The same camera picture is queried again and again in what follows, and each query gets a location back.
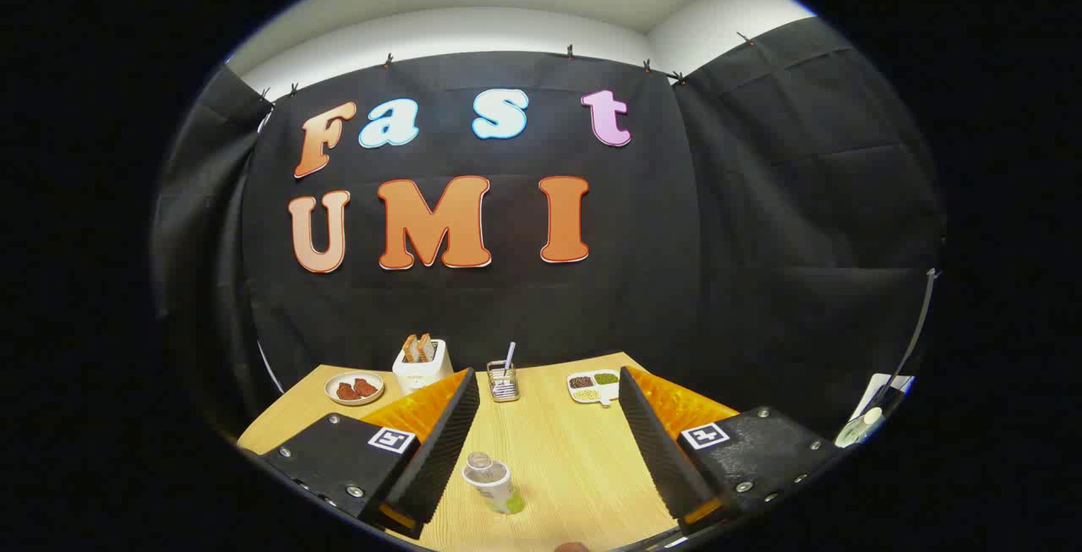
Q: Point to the small beige round plate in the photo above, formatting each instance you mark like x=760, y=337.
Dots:
x=334, y=396

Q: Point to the brown meat piece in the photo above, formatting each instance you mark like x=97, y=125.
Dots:
x=366, y=387
x=347, y=391

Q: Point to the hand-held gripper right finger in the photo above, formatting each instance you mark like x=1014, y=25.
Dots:
x=655, y=450

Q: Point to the white paper sheet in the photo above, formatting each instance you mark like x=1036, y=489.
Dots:
x=888, y=385

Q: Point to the pale rounded object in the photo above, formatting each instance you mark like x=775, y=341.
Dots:
x=858, y=429

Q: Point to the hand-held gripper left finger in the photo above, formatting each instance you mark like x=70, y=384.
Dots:
x=444, y=450

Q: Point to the toast slice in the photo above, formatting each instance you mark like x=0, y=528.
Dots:
x=427, y=347
x=410, y=349

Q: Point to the white divided bean dish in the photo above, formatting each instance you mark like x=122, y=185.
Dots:
x=592, y=390

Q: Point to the wooden table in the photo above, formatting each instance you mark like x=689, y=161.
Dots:
x=558, y=450

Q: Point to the white toaster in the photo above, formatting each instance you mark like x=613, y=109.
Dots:
x=418, y=376

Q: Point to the clear plastic juice bottle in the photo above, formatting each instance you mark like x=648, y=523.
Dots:
x=494, y=484

